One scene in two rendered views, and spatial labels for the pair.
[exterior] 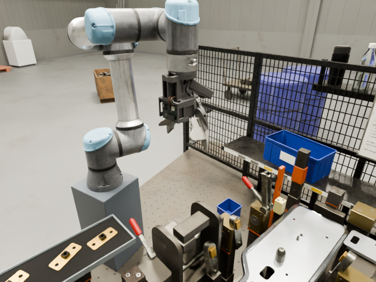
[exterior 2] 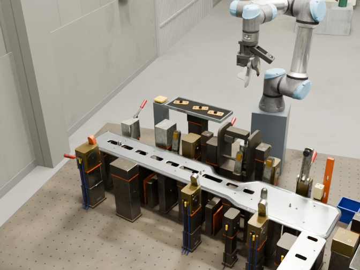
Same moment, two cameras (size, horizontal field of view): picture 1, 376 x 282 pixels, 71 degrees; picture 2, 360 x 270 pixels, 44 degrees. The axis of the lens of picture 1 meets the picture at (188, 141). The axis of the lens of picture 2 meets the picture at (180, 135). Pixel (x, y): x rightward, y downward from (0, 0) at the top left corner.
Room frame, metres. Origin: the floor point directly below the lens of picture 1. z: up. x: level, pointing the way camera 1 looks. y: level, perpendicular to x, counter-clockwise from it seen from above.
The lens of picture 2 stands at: (-0.07, -1.82, 2.24)
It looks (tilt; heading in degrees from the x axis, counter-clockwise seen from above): 29 degrees down; 78
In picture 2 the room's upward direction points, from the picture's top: 2 degrees counter-clockwise
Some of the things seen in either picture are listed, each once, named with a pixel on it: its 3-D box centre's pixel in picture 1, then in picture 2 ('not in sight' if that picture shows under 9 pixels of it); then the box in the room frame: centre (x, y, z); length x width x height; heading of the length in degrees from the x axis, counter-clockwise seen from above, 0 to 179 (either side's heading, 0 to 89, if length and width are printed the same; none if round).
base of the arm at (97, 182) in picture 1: (103, 171); (272, 99); (0.94, 0.36, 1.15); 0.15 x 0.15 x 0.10
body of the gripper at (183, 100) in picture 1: (180, 95); (248, 53); (0.65, 0.02, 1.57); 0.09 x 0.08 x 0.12; 136
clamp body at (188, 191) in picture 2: not in sight; (189, 219); (0.30, -0.24, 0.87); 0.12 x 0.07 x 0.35; 43
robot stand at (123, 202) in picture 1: (111, 216); (269, 136); (0.94, 0.36, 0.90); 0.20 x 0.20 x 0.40; 59
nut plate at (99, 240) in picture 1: (102, 237); (215, 112); (0.56, 0.25, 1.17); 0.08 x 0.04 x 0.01; 142
